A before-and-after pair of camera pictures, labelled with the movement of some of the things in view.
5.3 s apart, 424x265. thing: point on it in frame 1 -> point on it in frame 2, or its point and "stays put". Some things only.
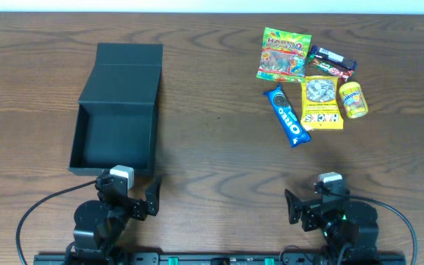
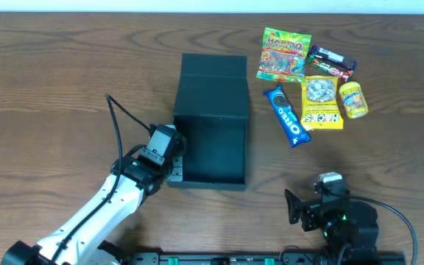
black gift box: [115, 120] -> [211, 110]
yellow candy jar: [354, 101] stays put
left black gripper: [138, 207] -> [176, 166]
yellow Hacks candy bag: [320, 104] stays put
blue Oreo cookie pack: [294, 128] stays put
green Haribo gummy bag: [283, 56] stays put
